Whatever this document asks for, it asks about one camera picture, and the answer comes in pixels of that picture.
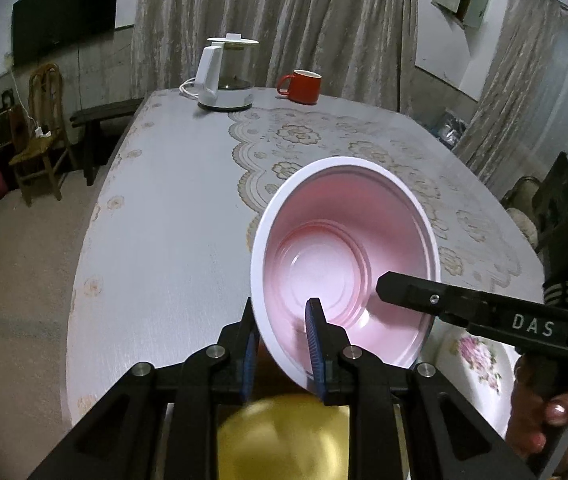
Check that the large floral white plate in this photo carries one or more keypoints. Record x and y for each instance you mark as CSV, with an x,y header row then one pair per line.
x,y
483,372

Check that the yellow plastic bowl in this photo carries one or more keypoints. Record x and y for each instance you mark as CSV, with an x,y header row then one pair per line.
x,y
293,436

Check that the black wall television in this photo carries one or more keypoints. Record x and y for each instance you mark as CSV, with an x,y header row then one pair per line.
x,y
41,27

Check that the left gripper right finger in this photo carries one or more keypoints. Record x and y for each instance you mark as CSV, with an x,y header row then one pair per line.
x,y
326,342

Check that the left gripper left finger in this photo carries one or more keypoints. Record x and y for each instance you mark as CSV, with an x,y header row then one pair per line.
x,y
241,342

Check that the red bowl pink inside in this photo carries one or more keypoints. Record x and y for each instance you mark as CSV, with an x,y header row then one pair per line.
x,y
330,231

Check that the white electric kettle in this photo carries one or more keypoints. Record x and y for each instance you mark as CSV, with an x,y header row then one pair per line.
x,y
225,77

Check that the red mug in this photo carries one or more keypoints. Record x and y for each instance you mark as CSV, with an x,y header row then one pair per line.
x,y
301,86

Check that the dark wooden bench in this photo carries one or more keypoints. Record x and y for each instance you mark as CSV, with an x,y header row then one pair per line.
x,y
100,130

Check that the beige curtain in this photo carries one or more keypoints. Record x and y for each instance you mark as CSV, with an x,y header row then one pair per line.
x,y
363,49

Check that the wooden chair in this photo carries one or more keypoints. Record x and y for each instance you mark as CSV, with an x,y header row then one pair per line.
x,y
48,146

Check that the right hand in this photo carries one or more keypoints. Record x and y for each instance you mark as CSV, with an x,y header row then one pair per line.
x,y
531,418

